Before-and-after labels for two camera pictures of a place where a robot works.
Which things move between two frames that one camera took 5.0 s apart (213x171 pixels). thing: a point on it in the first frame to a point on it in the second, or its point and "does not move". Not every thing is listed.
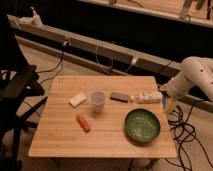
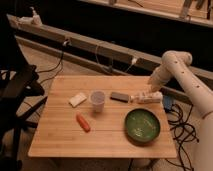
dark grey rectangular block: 119,96 does not move
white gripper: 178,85 to 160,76
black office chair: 20,94 does not move
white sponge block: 77,100 does not move
